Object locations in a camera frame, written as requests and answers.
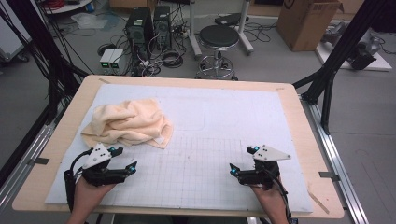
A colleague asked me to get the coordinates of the brown cardboard box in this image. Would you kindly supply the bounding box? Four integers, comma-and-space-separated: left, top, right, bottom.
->
276, 0, 344, 52

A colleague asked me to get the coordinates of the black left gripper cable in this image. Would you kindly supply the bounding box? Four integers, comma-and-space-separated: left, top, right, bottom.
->
64, 148, 94, 213

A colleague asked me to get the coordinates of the black metal frame strut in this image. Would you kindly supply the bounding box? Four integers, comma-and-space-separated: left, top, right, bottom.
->
292, 0, 387, 135

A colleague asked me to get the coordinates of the grey and black machine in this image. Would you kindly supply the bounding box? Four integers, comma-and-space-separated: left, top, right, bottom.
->
321, 21, 386, 71

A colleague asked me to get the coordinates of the thin wooden stick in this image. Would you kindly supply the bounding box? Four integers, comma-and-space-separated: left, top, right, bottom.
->
307, 189, 331, 215

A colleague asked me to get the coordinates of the person's left hand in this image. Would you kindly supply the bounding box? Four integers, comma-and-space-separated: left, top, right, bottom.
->
73, 178, 117, 216

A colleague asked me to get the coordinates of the black round stool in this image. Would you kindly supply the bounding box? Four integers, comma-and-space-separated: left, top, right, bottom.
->
195, 24, 240, 81

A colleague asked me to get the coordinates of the white floor board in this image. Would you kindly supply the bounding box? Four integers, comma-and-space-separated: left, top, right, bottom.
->
315, 21, 393, 73

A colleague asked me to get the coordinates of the coiled black cable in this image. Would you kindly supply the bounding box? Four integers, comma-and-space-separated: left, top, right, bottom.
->
162, 49, 185, 69

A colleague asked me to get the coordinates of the white foam mat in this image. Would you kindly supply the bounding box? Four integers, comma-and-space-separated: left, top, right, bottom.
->
45, 83, 314, 214

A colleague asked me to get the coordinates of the aluminium rail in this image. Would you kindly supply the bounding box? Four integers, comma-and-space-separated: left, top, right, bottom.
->
0, 124, 57, 213
300, 94, 370, 224

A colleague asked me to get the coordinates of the cream terry towel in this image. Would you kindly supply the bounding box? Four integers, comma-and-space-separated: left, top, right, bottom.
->
80, 97, 175, 149

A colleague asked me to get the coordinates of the white power supply unit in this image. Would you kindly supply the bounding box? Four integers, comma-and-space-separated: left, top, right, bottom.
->
99, 49, 116, 70
108, 49, 124, 70

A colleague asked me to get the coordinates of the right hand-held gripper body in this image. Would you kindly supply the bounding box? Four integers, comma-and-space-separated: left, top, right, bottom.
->
237, 144, 292, 190

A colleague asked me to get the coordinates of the black tape strip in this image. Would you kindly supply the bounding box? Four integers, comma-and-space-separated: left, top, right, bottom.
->
318, 171, 341, 182
27, 157, 50, 166

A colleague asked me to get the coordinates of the narrow black computer tower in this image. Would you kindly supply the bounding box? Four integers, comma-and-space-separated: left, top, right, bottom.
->
153, 5, 173, 50

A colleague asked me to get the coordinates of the black frame with cables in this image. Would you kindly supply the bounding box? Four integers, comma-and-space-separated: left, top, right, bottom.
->
0, 0, 90, 125

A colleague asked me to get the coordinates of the large black computer tower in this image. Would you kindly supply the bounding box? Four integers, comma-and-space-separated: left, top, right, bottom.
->
125, 7, 155, 60

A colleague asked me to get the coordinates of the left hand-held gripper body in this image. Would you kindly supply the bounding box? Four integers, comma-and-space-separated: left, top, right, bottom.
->
81, 143, 129, 188

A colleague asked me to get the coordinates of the white panel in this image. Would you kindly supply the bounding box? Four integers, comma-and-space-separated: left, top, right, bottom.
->
0, 8, 32, 63

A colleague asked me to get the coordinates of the white metal stand leg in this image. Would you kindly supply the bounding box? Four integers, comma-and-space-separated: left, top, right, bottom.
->
188, 0, 204, 60
237, 0, 255, 56

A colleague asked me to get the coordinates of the white round table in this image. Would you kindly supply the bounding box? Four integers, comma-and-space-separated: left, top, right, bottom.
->
43, 0, 94, 15

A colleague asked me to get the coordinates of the person's right hand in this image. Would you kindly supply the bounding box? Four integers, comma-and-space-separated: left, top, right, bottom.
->
250, 180, 286, 208

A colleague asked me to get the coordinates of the clear plastic bag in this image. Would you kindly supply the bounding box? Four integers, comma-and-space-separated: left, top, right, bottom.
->
70, 12, 108, 31

